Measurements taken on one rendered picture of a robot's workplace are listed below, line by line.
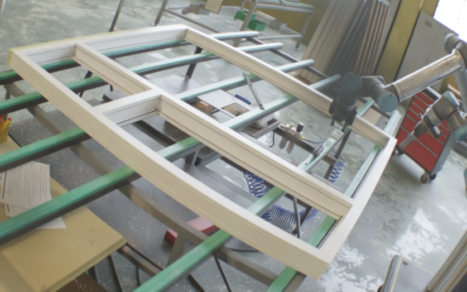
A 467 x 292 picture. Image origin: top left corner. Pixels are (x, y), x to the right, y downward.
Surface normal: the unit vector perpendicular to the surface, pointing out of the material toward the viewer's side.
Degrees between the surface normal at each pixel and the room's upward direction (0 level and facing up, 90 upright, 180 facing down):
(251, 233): 90
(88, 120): 90
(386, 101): 93
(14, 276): 0
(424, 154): 90
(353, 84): 41
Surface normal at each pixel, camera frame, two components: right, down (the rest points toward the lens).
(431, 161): -0.70, 0.02
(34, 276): 0.36, -0.85
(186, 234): -0.42, 0.20
